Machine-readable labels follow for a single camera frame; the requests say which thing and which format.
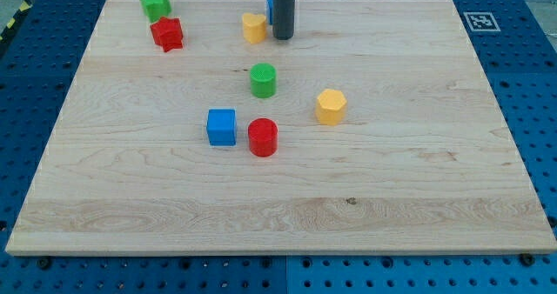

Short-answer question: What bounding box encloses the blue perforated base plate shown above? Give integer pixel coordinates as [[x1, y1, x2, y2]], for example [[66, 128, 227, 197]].
[[1, 0, 556, 293]]

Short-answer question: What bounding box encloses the yellow hexagon block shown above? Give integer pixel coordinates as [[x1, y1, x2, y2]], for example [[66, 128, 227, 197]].
[[315, 89, 347, 126]]

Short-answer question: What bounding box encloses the red cylinder block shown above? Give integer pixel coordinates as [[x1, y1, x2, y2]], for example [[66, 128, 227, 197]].
[[248, 117, 278, 157]]

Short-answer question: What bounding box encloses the light wooden board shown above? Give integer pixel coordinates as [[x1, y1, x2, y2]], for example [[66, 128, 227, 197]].
[[6, 0, 556, 257]]

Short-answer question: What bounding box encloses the red star block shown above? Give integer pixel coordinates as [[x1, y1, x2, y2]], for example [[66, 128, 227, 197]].
[[150, 17, 184, 52]]

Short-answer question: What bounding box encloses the blue cube block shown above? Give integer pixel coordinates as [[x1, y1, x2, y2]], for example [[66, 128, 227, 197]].
[[206, 109, 236, 146]]

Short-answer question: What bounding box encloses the green star block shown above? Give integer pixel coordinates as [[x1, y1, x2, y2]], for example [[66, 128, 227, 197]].
[[139, 0, 171, 23]]

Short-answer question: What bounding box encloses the yellow heart block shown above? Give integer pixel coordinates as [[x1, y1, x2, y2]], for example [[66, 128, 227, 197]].
[[242, 13, 267, 44]]

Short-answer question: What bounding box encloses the white fiducial marker tag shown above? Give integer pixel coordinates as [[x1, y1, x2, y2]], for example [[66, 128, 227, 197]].
[[464, 11, 500, 32]]

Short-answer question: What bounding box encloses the blue triangle block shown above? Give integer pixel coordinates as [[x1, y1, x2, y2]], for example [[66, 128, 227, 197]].
[[266, 0, 273, 25]]

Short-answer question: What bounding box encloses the green cylinder block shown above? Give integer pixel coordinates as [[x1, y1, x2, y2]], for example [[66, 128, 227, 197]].
[[250, 63, 277, 98]]

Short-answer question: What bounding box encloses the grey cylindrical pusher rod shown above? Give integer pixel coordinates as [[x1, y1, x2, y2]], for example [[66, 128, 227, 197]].
[[272, 0, 295, 40]]

